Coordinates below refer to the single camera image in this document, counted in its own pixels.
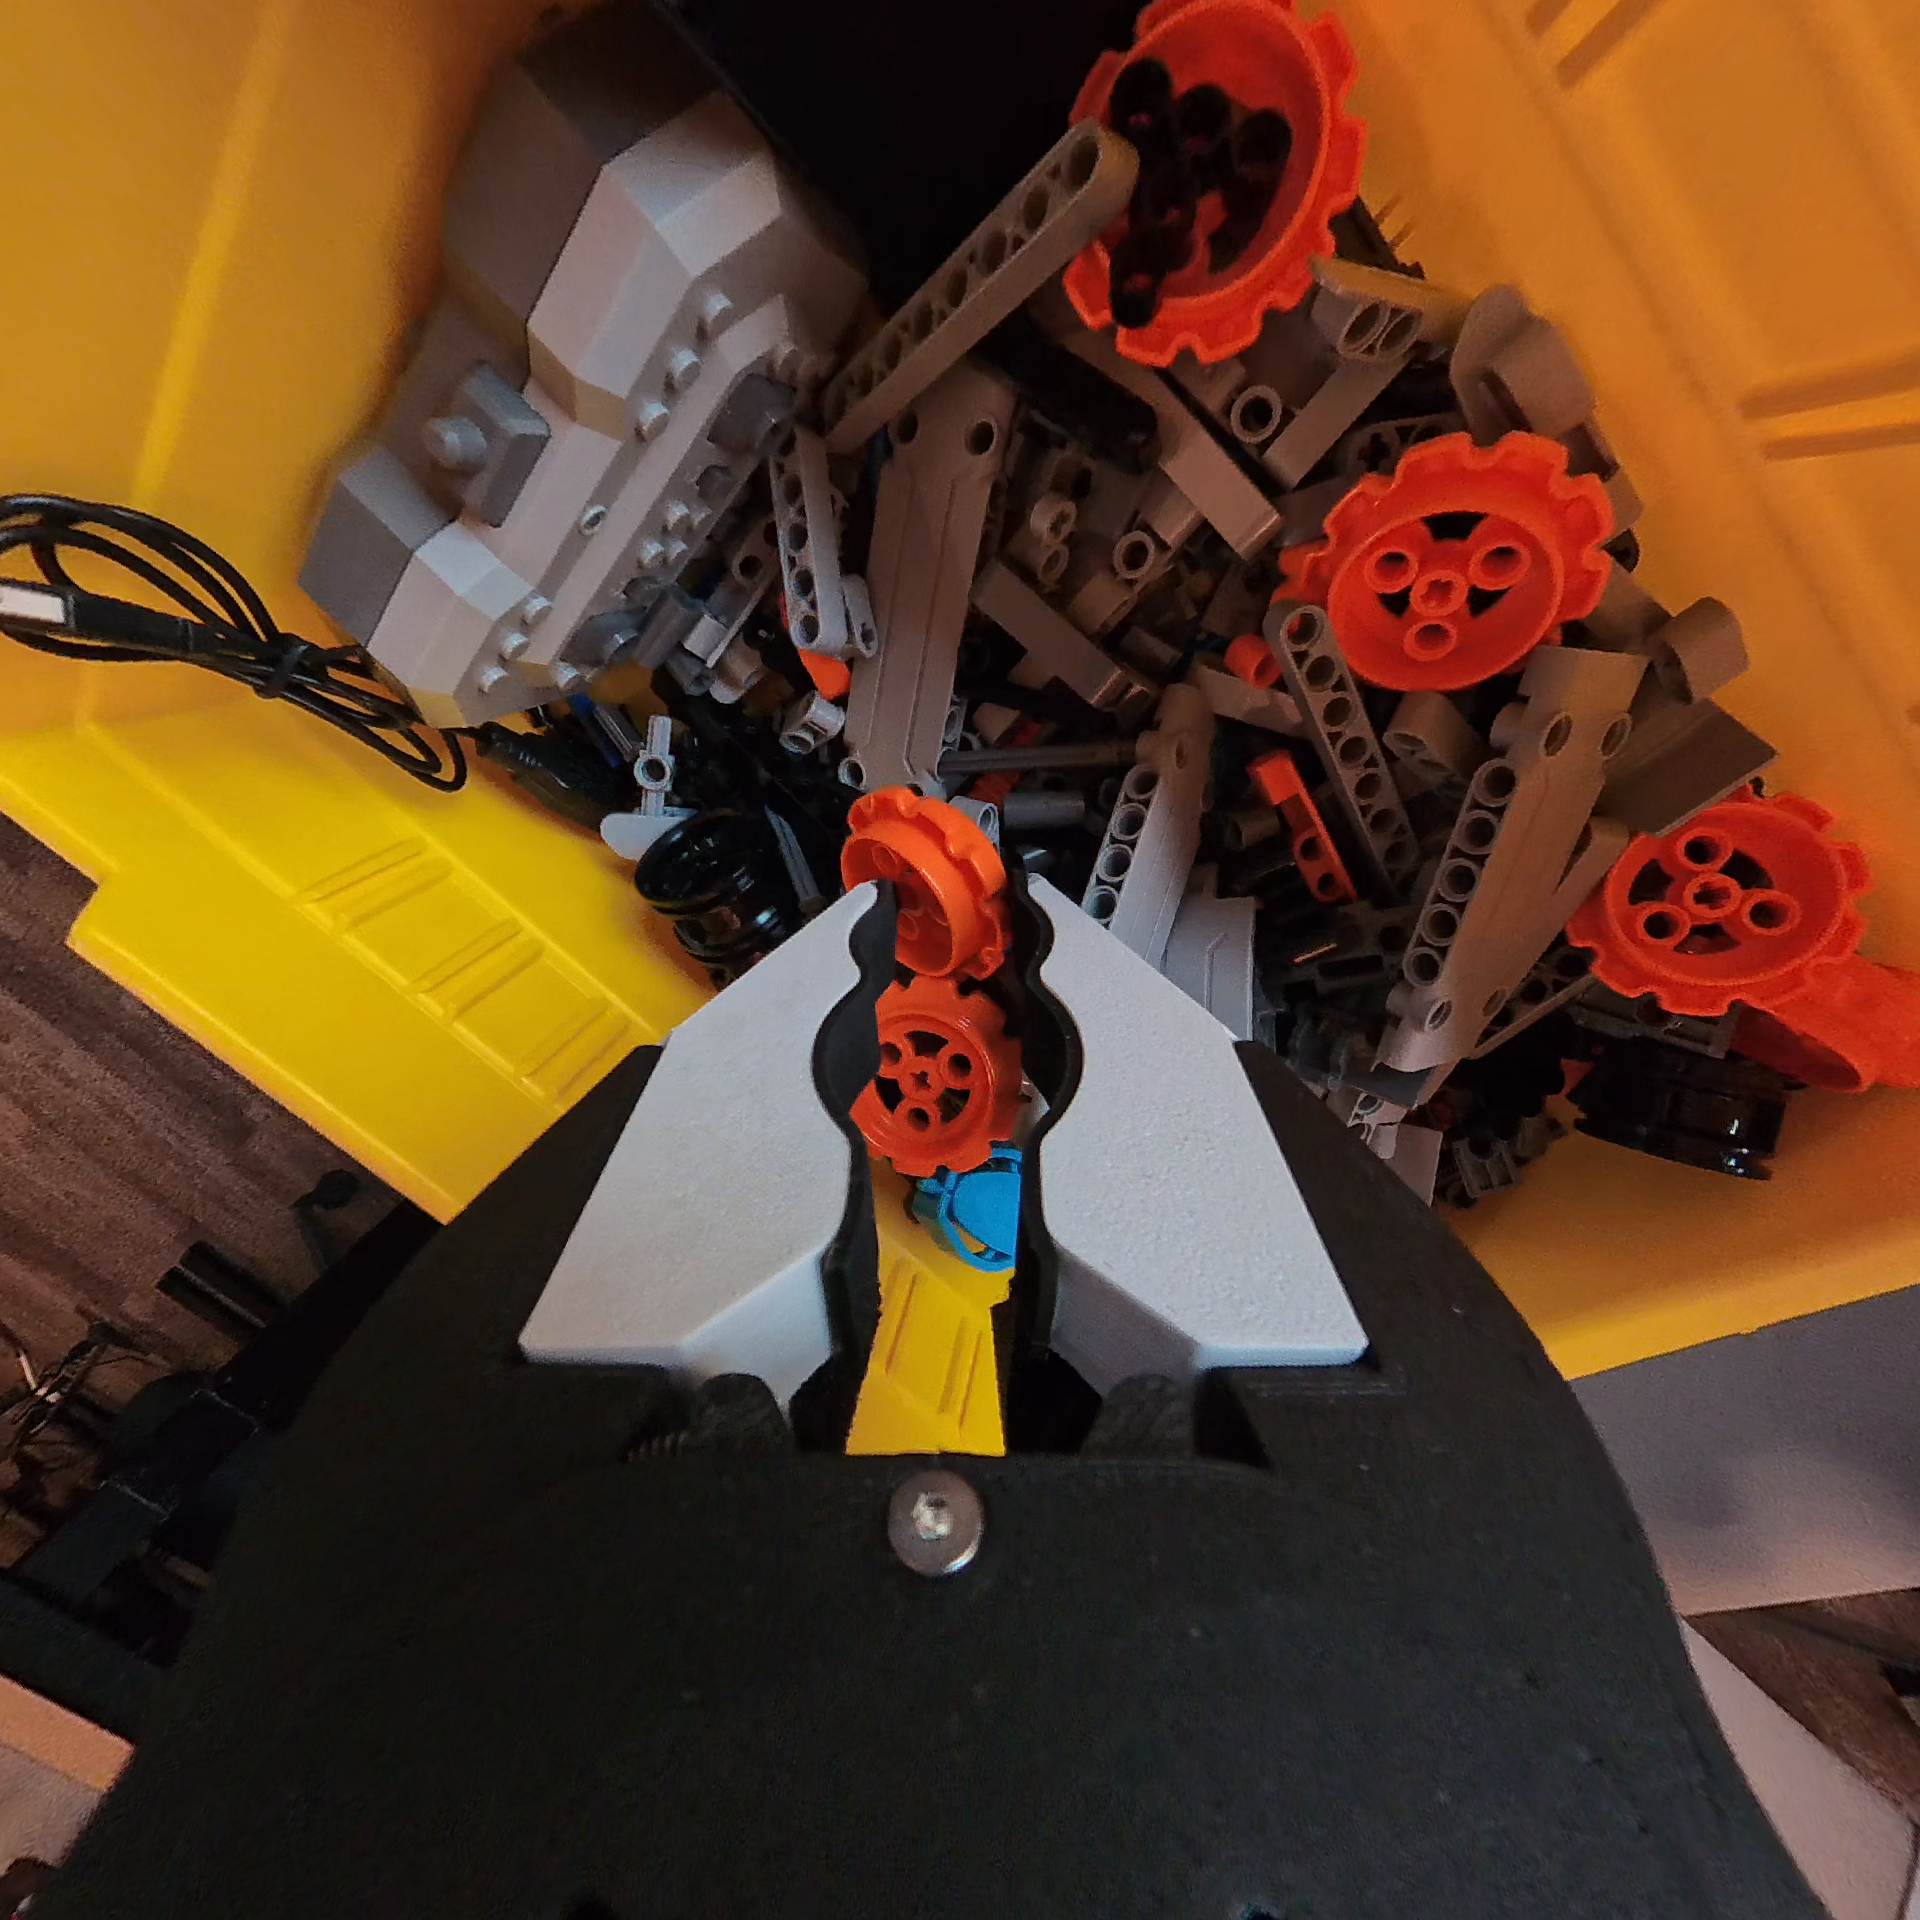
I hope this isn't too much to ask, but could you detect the black spoked wheel rim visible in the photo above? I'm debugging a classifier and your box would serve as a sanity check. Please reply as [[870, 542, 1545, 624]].
[[632, 810, 804, 976]]

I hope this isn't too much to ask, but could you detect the large grey motor block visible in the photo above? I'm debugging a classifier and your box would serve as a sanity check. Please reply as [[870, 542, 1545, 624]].
[[299, 36, 875, 732]]

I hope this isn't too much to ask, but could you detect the black USB cable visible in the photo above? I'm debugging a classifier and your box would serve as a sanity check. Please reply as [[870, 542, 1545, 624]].
[[0, 492, 639, 828]]

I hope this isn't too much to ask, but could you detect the orange wheel with black pins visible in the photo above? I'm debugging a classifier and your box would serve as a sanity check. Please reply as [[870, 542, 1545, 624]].
[[1063, 0, 1369, 369]]

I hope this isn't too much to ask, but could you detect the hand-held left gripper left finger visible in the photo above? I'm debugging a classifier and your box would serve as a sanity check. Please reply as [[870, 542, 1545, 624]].
[[517, 882, 903, 1449]]

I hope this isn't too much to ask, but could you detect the black rubber tire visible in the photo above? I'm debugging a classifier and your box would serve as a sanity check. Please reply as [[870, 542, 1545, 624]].
[[1568, 1043, 1795, 1183]]

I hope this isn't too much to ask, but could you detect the yellow plastic bin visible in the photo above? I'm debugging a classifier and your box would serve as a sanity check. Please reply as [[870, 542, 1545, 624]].
[[0, 0, 1920, 1384]]

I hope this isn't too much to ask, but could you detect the small orange gear wheel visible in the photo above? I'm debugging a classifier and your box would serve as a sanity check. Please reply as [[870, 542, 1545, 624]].
[[838, 786, 1011, 976], [847, 976, 1029, 1179]]

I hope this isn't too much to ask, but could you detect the pile of building pieces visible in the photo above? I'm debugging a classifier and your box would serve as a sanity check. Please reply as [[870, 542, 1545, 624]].
[[598, 89, 1800, 1216]]

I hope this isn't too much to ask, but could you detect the black metal frame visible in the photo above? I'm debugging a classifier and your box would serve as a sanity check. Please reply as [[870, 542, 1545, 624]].
[[0, 1170, 436, 1696]]

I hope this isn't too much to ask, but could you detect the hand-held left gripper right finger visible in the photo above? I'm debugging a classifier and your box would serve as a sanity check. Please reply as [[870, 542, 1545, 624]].
[[1000, 874, 1373, 1455]]

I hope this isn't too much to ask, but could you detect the large orange gear wheel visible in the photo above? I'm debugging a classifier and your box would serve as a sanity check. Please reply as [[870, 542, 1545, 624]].
[[1277, 432, 1619, 696], [1739, 952, 1920, 1095], [1568, 792, 1871, 1023]]

